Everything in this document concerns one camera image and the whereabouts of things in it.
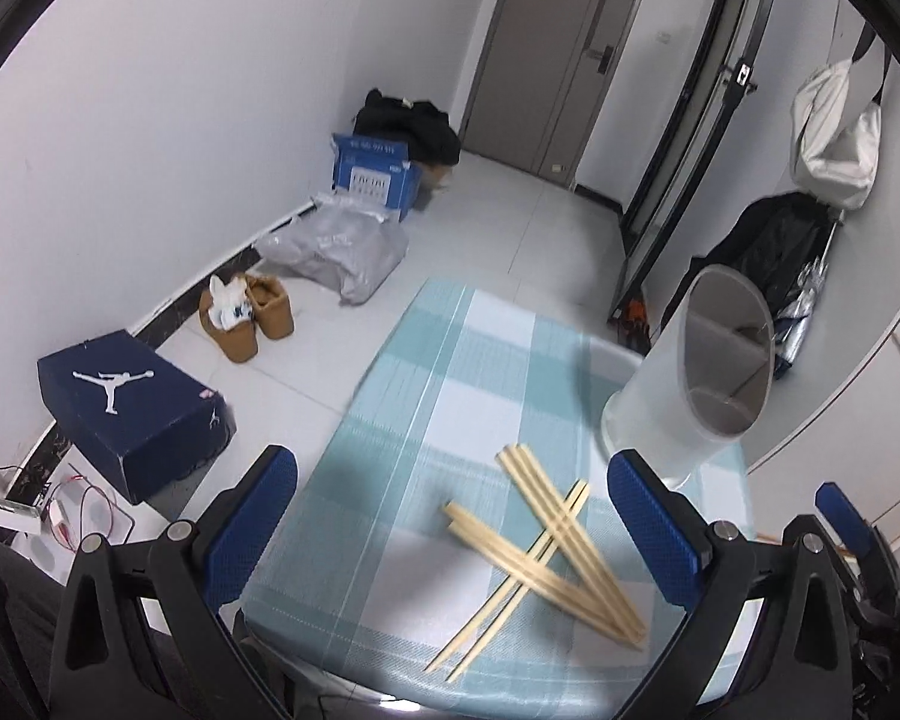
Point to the grey brown door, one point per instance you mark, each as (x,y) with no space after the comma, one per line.
(547,52)

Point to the white sock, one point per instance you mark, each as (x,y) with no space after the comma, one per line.
(231,306)

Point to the black jacket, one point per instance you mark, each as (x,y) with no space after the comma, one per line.
(765,240)

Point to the orange black tool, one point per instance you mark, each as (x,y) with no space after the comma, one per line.
(634,322)

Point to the navy shoe box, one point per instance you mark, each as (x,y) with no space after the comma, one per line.
(120,420)

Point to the grey plastic bag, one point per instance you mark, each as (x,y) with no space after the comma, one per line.
(337,247)

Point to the white adapter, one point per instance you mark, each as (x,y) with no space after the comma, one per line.
(60,514)

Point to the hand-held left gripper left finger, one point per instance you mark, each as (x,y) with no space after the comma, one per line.
(253,521)

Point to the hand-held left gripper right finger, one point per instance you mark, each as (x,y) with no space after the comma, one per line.
(651,532)

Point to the blue cardboard box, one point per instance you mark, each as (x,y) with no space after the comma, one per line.
(371,176)

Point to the teal white checked tablecloth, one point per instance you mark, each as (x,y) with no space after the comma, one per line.
(457,405)

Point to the small brown cardboard box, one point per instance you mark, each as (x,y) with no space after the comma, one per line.
(436,176)

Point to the translucent plastic chopstick holder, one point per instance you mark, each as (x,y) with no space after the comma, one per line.
(660,405)

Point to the silver folded umbrella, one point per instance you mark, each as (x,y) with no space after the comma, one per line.
(799,315)

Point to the white hanging bag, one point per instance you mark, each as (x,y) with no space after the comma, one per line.
(832,142)

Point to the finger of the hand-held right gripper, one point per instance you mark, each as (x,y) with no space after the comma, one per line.
(841,519)

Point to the brown suede boot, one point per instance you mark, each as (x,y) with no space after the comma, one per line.
(232,341)
(274,307)

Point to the black framed sliding door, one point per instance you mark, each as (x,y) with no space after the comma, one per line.
(701,127)

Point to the dark cloth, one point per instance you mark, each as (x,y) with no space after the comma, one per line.
(7,615)

